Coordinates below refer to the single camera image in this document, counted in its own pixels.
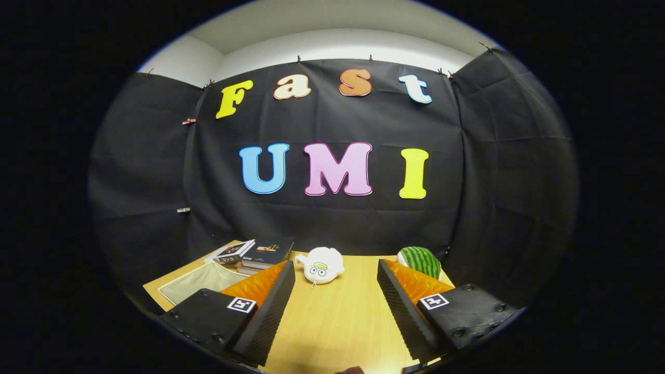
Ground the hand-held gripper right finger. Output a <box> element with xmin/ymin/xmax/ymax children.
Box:
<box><xmin>377</xmin><ymin>259</ymin><xmax>524</xmax><ymax>363</ymax></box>

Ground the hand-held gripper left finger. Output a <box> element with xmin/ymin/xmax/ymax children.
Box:
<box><xmin>158</xmin><ymin>260</ymin><xmax>296</xmax><ymax>367</ymax></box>

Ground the grey fabric storage box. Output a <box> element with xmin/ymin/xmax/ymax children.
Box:
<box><xmin>158</xmin><ymin>261</ymin><xmax>248</xmax><ymax>307</ymax></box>

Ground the watermelon plush toy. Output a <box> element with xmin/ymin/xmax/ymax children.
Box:
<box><xmin>397</xmin><ymin>246</ymin><xmax>442</xmax><ymax>280</ymax></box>

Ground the dark cover book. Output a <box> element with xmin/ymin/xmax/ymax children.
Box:
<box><xmin>241</xmin><ymin>236</ymin><xmax>295</xmax><ymax>270</ymax></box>

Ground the white cover book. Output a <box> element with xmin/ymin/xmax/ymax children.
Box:
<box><xmin>204</xmin><ymin>239</ymin><xmax>256</xmax><ymax>265</ymax></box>

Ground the white plush toy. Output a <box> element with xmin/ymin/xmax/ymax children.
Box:
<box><xmin>295</xmin><ymin>247</ymin><xmax>345</xmax><ymax>288</ymax></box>

